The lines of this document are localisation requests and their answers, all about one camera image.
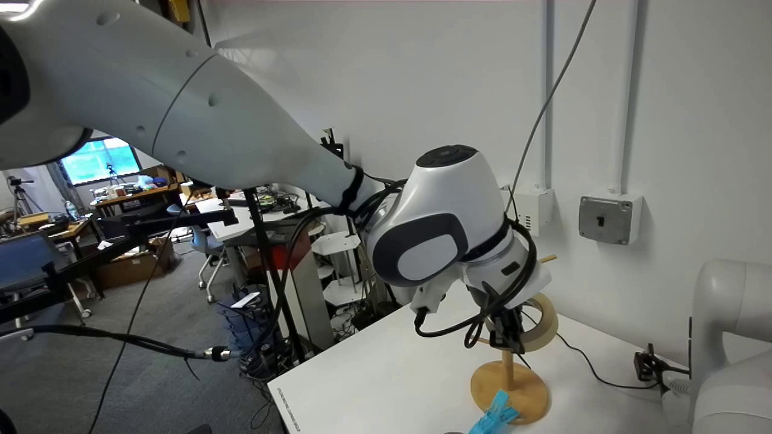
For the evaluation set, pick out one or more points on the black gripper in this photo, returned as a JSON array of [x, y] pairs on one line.
[[504, 329]]

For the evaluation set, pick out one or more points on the beige masking tape roll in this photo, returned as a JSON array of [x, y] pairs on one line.
[[548, 322]]

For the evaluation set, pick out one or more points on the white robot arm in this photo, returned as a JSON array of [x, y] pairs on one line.
[[115, 65]]

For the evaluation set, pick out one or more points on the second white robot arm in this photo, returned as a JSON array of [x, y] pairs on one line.
[[731, 348]]

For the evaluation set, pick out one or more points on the wooden peg rack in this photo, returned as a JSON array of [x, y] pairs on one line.
[[527, 391]]

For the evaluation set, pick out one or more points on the blue plastic clothespin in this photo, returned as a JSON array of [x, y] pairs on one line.
[[496, 419]]

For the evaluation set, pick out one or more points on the black tripod stand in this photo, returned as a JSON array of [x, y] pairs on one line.
[[229, 223]]

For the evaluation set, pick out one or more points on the cardboard box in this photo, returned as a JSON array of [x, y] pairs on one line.
[[130, 268]]

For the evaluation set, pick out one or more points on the computer monitor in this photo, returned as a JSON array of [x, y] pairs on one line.
[[100, 161]]

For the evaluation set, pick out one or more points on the white wall box middle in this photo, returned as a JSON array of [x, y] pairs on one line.
[[536, 208]]

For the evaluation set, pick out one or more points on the grey wall junction box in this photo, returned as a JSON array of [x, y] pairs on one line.
[[612, 217]]

